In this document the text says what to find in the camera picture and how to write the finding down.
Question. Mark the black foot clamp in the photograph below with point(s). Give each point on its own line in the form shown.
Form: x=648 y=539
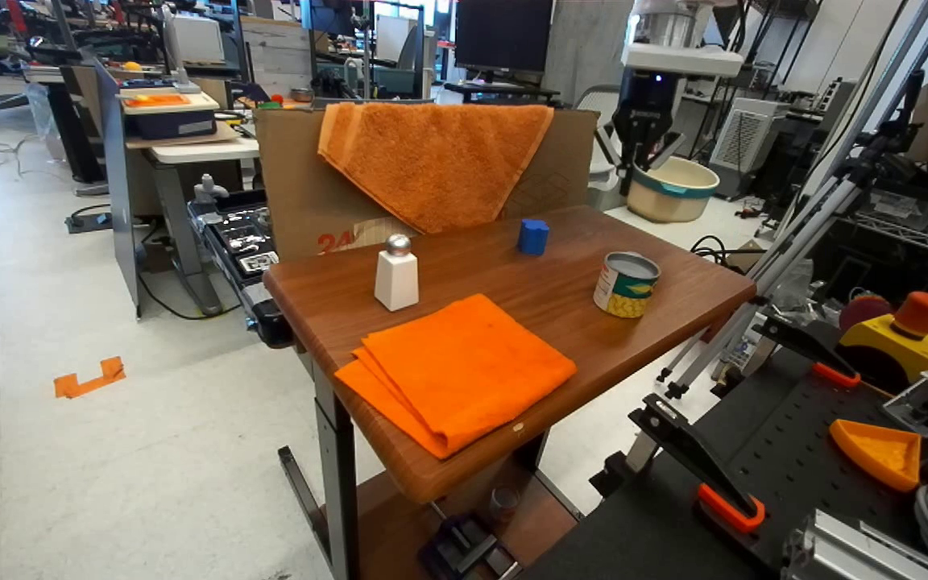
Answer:
x=464 y=549

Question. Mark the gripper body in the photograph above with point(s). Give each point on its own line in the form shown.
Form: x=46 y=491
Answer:
x=646 y=101

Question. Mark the white air purifier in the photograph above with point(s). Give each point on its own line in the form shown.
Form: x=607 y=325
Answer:
x=746 y=137

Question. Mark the yellow emergency stop button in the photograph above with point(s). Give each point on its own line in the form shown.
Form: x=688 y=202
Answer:
x=903 y=338

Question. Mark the folded orange cloth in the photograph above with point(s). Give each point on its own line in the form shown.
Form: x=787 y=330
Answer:
x=456 y=370

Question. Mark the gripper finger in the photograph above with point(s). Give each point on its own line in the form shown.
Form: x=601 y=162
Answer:
x=627 y=165
x=668 y=151

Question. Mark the corn can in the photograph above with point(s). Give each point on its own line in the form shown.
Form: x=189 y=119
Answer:
x=623 y=290

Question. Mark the white desk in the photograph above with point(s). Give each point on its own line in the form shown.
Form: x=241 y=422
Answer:
x=190 y=185

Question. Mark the white salt shaker silver cap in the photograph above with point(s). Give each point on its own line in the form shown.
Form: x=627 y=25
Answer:
x=395 y=278

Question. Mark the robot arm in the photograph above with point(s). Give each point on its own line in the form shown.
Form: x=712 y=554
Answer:
x=681 y=58

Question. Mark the orange floor tape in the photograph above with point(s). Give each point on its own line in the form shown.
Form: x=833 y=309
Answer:
x=89 y=379

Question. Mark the orange towel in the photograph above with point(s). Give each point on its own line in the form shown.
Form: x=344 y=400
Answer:
x=440 y=161

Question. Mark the monitor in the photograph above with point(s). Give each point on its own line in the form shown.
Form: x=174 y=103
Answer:
x=503 y=34

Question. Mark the blue block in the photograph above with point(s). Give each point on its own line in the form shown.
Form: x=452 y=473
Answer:
x=533 y=238

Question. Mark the aluminium rail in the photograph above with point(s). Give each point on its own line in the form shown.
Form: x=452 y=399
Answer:
x=851 y=552

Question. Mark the orange triangular dish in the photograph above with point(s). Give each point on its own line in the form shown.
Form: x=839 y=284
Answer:
x=879 y=453

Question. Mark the white pot with teal band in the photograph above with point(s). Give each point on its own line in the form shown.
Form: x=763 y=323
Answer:
x=671 y=193

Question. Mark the white folding chair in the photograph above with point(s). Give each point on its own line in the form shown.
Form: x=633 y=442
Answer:
x=602 y=137

